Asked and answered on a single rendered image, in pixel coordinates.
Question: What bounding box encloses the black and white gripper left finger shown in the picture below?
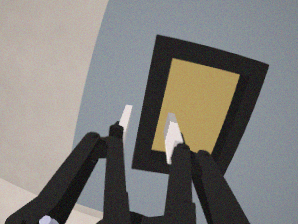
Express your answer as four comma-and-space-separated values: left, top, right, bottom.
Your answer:
4, 105, 132, 224

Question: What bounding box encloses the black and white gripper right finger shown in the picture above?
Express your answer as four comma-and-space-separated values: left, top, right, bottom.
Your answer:
163, 112, 250, 224

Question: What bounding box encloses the black picture frame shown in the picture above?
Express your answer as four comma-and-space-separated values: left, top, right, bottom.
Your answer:
131, 34, 269, 176

